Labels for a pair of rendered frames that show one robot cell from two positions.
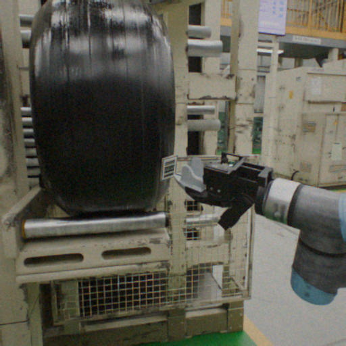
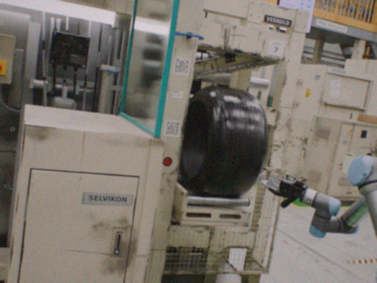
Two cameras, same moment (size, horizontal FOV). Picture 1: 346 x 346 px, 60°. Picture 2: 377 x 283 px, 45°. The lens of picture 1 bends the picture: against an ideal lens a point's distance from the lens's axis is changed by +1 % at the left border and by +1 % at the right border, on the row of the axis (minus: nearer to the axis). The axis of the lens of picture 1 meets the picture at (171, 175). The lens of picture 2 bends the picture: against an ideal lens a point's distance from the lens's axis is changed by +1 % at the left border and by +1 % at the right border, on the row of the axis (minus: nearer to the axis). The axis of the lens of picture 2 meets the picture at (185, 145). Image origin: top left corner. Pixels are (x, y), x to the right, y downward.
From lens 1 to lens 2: 1.58 m
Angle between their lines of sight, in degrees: 9
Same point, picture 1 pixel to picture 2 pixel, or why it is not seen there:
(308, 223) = (318, 206)
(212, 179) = (283, 186)
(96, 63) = (243, 132)
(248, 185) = (297, 190)
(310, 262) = (317, 220)
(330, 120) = (344, 130)
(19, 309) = (164, 242)
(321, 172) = (330, 184)
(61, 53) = (231, 127)
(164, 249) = (247, 217)
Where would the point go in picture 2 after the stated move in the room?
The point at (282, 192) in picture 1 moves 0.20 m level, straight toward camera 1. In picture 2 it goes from (310, 194) to (312, 204)
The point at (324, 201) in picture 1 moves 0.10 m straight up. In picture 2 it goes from (324, 198) to (329, 176)
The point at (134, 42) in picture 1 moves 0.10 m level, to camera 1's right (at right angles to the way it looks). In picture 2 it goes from (257, 124) to (278, 127)
